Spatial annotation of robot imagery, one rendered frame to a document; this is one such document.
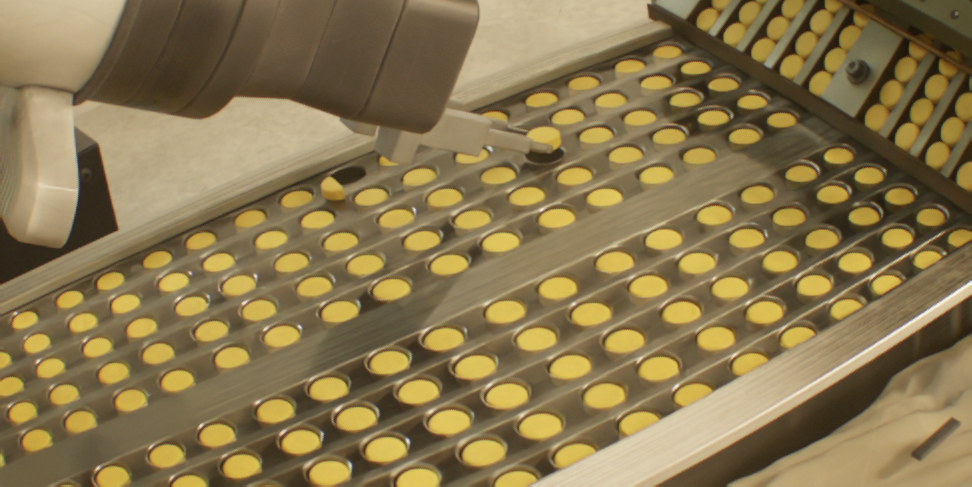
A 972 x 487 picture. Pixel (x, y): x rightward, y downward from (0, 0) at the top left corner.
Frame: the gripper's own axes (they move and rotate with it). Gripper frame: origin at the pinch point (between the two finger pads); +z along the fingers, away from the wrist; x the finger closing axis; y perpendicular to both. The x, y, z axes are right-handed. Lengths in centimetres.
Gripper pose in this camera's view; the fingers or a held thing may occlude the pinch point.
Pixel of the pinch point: (538, 141)
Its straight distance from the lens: 55.8
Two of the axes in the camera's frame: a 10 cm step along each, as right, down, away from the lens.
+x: -5.1, -4.0, 7.6
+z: 7.9, 1.4, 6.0
